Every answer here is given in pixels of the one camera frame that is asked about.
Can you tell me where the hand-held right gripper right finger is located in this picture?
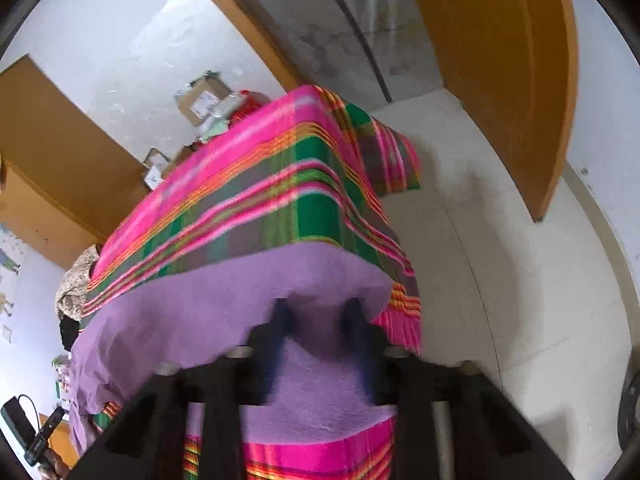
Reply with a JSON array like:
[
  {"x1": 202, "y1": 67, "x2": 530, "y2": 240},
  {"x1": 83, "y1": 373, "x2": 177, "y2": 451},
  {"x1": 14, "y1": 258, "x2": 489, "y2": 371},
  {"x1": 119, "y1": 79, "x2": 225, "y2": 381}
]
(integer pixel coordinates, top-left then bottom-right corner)
[{"x1": 342, "y1": 297, "x2": 577, "y2": 480}]

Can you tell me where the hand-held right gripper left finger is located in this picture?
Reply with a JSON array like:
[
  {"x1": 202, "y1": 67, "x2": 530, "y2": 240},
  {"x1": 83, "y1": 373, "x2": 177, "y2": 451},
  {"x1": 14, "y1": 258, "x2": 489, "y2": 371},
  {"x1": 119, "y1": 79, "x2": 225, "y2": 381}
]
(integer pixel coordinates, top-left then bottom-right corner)
[{"x1": 67, "y1": 297, "x2": 297, "y2": 480}]

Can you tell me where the purple fleece garment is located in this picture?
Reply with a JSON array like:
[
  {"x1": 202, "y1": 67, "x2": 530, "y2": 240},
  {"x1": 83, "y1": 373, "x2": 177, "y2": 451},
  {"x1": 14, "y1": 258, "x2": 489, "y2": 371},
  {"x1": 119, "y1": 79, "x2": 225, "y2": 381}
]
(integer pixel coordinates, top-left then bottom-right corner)
[{"x1": 69, "y1": 245, "x2": 402, "y2": 454}]

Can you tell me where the person's left hand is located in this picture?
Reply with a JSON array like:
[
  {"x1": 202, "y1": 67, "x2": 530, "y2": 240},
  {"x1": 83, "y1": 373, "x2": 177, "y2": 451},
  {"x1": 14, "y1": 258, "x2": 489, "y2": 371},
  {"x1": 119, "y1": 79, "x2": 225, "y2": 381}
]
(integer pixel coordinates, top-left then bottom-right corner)
[{"x1": 37, "y1": 446, "x2": 72, "y2": 480}]

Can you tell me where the wooden bedside table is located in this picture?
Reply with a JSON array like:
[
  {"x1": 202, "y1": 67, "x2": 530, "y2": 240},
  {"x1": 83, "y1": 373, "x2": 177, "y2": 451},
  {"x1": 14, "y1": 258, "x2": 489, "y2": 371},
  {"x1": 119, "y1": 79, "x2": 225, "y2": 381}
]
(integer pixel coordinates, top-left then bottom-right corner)
[{"x1": 38, "y1": 412, "x2": 81, "y2": 469}]

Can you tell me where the colourful toy box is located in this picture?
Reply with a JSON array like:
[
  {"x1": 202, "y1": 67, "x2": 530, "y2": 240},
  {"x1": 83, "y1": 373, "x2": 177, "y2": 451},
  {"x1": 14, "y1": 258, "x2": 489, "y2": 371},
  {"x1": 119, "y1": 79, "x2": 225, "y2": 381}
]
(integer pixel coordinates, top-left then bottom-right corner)
[{"x1": 52, "y1": 354, "x2": 74, "y2": 402}]

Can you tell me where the black cloth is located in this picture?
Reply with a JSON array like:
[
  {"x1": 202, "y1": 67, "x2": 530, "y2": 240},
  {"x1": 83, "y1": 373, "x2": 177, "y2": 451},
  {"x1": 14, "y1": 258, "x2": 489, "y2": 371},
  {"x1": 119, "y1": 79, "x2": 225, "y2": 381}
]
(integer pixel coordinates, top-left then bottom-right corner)
[{"x1": 58, "y1": 317, "x2": 81, "y2": 351}]

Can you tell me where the floral cloth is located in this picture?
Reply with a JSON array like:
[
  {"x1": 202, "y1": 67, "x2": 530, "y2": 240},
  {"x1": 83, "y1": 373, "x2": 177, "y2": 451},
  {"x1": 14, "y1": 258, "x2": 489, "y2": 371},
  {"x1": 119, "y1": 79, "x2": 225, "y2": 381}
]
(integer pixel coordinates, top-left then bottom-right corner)
[{"x1": 54, "y1": 243, "x2": 104, "y2": 321}]

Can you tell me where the pink plaid bed sheet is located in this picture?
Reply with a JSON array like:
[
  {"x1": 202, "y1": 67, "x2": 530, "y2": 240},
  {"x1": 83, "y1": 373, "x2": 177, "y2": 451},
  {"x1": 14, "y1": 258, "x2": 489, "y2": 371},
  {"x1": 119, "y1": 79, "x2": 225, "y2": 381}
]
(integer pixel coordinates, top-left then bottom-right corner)
[{"x1": 79, "y1": 84, "x2": 424, "y2": 480}]

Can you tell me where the small cardboard box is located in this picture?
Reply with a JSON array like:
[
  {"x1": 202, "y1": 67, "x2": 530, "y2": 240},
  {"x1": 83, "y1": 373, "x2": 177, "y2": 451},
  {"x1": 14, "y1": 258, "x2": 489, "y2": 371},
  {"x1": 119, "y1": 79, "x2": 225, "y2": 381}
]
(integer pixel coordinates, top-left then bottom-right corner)
[{"x1": 142, "y1": 147, "x2": 171, "y2": 191}]

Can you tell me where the grey parcel bag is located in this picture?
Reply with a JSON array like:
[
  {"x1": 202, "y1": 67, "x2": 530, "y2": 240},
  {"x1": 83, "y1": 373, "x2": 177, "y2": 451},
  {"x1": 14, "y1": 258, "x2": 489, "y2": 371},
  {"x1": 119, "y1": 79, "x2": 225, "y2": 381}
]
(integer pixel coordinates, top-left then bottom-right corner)
[{"x1": 197, "y1": 90, "x2": 246, "y2": 141}]

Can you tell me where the large cardboard box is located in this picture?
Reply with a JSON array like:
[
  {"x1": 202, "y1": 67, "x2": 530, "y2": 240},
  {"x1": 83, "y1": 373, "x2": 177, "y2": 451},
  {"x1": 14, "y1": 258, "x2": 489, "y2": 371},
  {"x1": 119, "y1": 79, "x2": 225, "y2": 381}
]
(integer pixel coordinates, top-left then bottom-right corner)
[{"x1": 173, "y1": 70, "x2": 234, "y2": 126}]

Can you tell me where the wooden wardrobe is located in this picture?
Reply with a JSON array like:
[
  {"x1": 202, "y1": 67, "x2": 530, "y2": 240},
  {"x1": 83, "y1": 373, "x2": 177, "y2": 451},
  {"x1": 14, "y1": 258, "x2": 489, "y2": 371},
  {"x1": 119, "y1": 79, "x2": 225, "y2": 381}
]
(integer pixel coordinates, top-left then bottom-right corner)
[{"x1": 0, "y1": 53, "x2": 151, "y2": 271}]

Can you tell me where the black tape roll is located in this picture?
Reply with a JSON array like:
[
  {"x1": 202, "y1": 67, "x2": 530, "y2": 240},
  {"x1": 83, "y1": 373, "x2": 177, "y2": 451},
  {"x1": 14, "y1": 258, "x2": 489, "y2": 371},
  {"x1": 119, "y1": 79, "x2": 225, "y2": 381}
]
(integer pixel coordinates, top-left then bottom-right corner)
[{"x1": 617, "y1": 374, "x2": 640, "y2": 457}]

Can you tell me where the wooden door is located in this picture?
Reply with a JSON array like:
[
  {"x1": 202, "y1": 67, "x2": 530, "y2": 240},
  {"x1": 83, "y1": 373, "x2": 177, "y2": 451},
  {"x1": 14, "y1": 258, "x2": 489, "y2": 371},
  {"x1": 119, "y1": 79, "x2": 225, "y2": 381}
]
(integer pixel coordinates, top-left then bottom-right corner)
[{"x1": 397, "y1": 0, "x2": 581, "y2": 224}]

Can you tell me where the grey plastic zip curtain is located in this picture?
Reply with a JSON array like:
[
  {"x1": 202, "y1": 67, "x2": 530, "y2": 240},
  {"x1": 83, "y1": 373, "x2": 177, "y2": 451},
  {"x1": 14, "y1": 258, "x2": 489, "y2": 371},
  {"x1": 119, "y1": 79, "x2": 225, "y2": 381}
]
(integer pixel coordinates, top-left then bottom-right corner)
[{"x1": 220, "y1": 0, "x2": 446, "y2": 106}]

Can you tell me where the cartoon wall sticker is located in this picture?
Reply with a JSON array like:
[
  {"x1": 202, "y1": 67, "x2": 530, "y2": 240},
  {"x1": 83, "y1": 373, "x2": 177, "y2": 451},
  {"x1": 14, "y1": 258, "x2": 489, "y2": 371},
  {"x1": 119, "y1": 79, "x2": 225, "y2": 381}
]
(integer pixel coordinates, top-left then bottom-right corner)
[{"x1": 0, "y1": 219, "x2": 24, "y2": 347}]

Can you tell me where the wooden door frame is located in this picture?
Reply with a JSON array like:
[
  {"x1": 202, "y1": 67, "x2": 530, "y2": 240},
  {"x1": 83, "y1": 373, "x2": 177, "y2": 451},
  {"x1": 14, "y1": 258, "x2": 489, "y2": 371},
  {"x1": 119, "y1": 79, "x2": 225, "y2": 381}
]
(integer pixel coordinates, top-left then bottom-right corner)
[{"x1": 175, "y1": 0, "x2": 306, "y2": 91}]

